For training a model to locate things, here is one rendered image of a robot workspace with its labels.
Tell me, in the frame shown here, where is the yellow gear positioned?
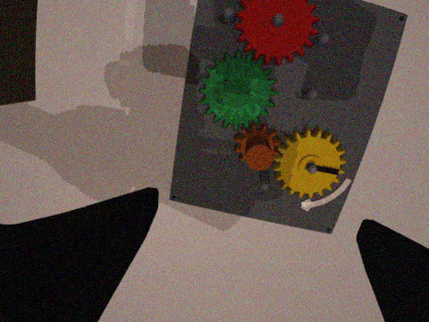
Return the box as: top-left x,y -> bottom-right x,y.
272,128 -> 347,199

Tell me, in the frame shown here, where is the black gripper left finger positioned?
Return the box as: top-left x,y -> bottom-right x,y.
0,187 -> 158,322

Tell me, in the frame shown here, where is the white curved arrow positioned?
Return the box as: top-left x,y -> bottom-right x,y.
301,178 -> 351,211

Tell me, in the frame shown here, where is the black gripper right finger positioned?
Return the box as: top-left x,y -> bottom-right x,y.
357,219 -> 429,322

